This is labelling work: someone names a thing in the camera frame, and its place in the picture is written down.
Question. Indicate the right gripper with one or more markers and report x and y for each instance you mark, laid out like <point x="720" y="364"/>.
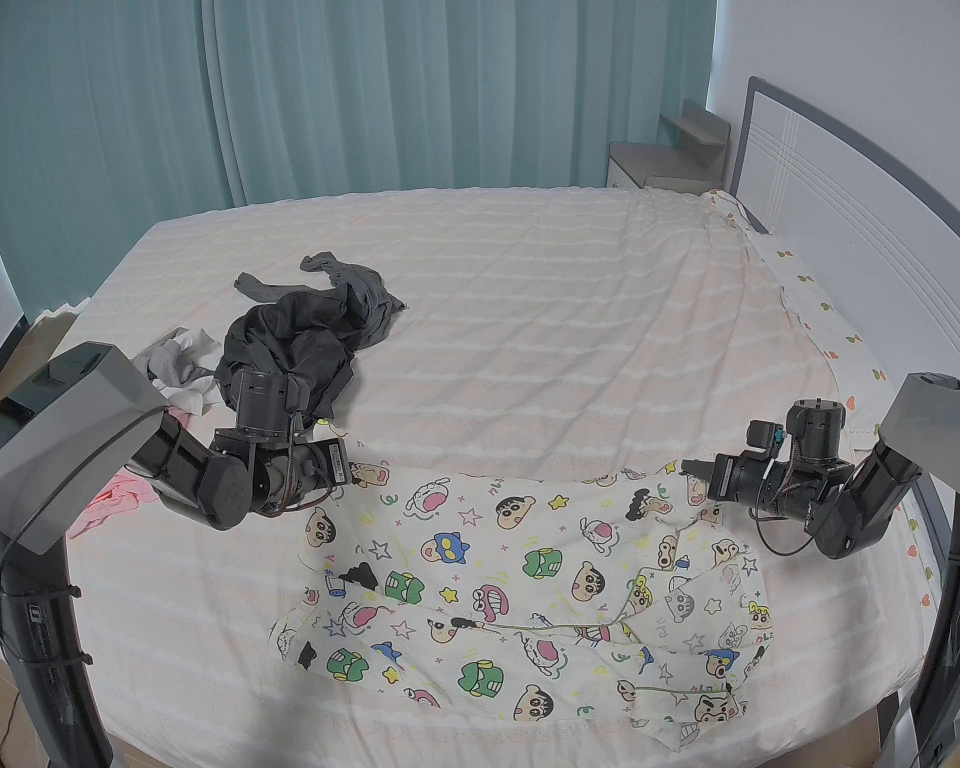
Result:
<point x="750" y="484"/>

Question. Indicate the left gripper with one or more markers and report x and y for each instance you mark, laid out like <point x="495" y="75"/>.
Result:
<point x="311" y="472"/>

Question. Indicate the white printed pyjama top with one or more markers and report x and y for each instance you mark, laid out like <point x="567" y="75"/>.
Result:
<point x="487" y="562"/>

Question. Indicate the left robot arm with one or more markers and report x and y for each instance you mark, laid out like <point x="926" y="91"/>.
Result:
<point x="75" y="420"/>

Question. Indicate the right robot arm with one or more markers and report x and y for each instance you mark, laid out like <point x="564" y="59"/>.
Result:
<point x="862" y="495"/>

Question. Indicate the black shirt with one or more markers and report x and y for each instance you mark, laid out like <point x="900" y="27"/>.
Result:
<point x="292" y="337"/>

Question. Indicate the grey and white garment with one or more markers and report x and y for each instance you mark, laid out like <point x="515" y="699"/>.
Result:
<point x="180" y="367"/>

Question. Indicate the dark grey garment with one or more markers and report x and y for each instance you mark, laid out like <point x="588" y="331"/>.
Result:
<point x="367" y="300"/>

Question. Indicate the white printed pillow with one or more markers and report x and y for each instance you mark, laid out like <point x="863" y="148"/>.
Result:
<point x="921" y="555"/>
<point x="817" y="315"/>

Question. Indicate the pink garment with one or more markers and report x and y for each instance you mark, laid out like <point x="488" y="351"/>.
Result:
<point x="112" y="502"/>

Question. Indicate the bed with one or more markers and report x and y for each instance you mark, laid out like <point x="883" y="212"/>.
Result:
<point x="562" y="315"/>

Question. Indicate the grey bedside table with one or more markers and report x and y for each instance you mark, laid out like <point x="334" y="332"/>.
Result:
<point x="660" y="161"/>

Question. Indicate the blue-green curtain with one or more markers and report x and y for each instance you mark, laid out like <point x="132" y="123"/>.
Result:
<point x="375" y="97"/>

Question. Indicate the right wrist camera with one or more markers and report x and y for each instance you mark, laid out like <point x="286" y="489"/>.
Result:
<point x="761" y="435"/>

